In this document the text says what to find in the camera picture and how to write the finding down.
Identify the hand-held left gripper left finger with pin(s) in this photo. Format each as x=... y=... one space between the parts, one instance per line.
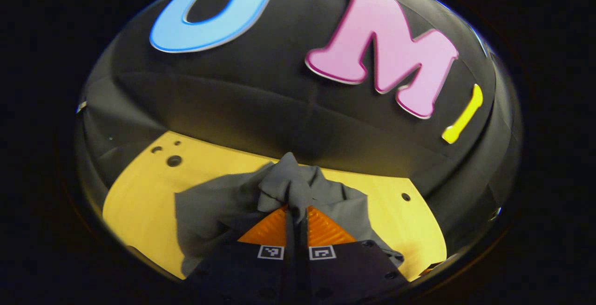
x=291 y=267

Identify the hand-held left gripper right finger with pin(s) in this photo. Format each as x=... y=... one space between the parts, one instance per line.
x=303 y=267

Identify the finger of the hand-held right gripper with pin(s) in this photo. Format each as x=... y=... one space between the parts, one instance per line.
x=430 y=268

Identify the grey polo shirt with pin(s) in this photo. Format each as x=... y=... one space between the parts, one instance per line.
x=219 y=207

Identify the small silver cloth clip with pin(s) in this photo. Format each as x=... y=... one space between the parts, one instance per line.
x=496 y=213
x=81 y=106

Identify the black backdrop cloth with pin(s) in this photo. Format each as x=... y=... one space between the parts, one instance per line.
x=260 y=105

